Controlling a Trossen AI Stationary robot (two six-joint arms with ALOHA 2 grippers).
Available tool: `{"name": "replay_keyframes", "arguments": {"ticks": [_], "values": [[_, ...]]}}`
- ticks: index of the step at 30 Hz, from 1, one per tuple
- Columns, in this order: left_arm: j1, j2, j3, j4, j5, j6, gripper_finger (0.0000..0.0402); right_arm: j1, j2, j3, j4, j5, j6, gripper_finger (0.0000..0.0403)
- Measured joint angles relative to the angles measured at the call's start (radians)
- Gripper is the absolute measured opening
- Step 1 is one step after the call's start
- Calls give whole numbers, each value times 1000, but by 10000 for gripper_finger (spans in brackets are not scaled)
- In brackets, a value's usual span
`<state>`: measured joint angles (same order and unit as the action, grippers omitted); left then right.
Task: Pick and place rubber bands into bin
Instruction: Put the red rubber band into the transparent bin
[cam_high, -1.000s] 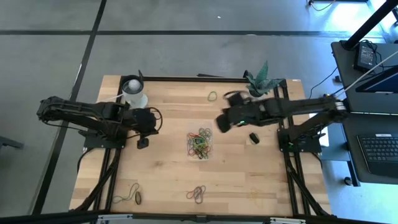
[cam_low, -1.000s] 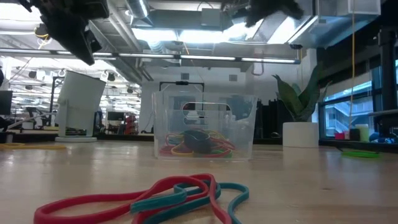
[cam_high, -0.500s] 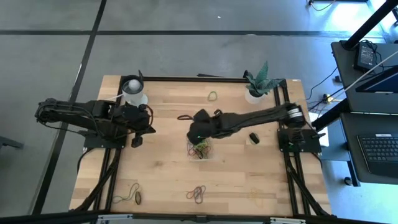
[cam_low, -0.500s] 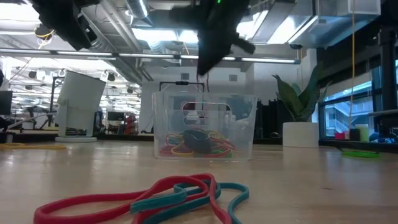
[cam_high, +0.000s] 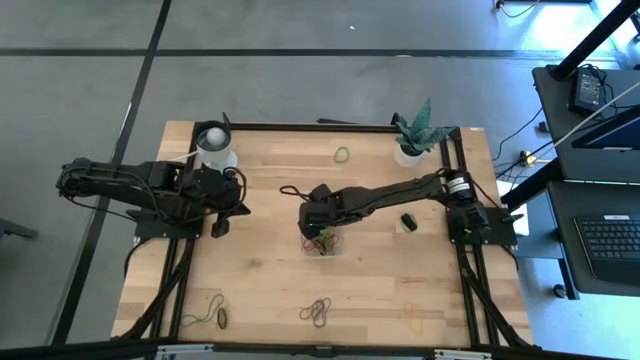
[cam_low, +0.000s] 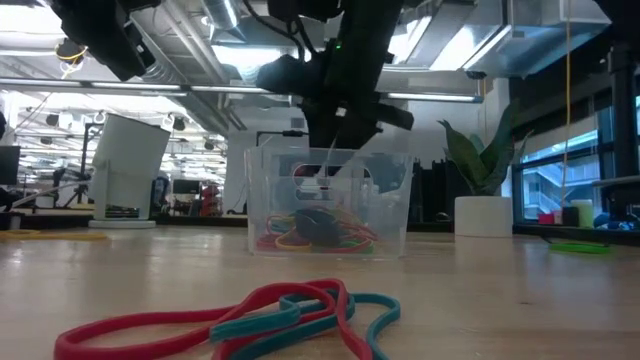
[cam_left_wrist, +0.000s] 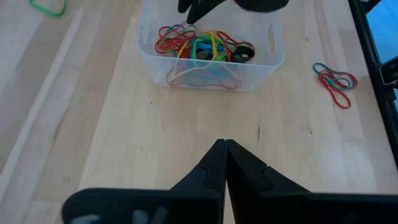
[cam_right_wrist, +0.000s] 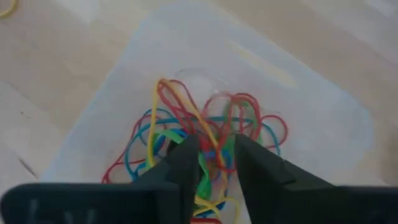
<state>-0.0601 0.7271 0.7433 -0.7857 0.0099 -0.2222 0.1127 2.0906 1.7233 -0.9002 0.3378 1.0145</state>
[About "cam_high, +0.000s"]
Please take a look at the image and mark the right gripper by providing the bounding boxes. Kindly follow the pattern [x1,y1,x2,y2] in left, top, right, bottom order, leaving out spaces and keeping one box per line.
[298,182,349,241]

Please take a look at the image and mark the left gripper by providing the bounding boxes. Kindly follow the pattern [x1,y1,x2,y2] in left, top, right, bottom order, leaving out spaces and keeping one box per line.
[191,166,253,240]

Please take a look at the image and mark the clear plastic bin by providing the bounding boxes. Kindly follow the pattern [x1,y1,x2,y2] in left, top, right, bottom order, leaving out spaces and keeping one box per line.
[298,227,347,260]

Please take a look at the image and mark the blue rubber band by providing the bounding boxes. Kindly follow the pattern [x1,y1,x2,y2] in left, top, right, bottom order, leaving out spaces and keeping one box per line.
[310,297,333,329]

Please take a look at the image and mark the yellow rubber band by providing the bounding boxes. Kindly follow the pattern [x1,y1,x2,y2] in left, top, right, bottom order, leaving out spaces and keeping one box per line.
[401,300,426,335]

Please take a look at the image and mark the white cylindrical table device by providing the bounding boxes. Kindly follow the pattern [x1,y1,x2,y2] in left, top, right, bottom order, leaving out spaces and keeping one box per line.
[193,118,240,176]

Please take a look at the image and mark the snake plant in white pot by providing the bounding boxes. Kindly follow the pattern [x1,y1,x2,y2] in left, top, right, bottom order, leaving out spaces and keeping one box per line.
[391,97,459,169]

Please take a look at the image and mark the white paper sheet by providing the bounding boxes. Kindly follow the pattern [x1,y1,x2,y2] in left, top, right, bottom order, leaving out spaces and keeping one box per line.
[496,178,531,237]

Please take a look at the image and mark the grey chair leg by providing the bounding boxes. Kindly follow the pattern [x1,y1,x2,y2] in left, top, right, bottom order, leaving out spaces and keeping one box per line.
[0,218,40,241]

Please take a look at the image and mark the black side desk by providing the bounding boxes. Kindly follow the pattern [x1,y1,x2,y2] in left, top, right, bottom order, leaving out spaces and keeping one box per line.
[499,63,640,301]

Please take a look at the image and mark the black laptop keyboard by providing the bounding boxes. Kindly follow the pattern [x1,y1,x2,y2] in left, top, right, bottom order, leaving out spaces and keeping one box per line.
[573,213,640,287]

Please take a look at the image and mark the black power adapter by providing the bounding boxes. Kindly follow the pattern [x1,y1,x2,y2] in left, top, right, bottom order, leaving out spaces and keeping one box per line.
[568,66,610,115]

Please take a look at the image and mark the thin white rod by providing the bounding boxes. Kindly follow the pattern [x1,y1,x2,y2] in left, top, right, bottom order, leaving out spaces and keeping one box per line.
[549,79,640,147]

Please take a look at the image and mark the dark monitor screen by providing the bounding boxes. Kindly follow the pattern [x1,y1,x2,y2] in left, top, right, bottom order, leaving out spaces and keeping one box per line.
[571,104,640,152]

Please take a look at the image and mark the black diagonal pole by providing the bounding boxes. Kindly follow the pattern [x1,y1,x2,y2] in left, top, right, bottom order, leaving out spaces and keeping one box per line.
[549,0,640,80]

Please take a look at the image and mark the black looped wrist cable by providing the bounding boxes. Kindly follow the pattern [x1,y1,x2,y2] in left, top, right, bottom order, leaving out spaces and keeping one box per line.
[224,166,249,202]
[278,185,312,202]

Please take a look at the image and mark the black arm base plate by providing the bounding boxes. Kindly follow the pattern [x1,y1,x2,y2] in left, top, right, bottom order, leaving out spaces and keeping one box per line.
[133,214,205,240]
[446,205,518,247]

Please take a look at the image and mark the black aluminium side frame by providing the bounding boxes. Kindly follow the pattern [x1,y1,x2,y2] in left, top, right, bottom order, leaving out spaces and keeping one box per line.
[117,124,209,346]
[438,127,539,349]

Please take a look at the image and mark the black aluminium frame rail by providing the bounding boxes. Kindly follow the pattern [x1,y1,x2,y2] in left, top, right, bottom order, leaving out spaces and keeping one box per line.
[192,121,454,135]

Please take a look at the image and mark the silver metal bracket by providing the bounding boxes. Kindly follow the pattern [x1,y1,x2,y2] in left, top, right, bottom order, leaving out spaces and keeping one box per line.
[155,343,215,360]
[433,348,494,360]

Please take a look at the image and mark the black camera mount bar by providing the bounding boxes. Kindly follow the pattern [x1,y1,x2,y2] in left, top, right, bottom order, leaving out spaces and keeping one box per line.
[0,337,640,360]

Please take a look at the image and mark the black floor cable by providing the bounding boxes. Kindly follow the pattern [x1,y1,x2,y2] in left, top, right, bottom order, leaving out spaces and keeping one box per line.
[492,107,546,162]

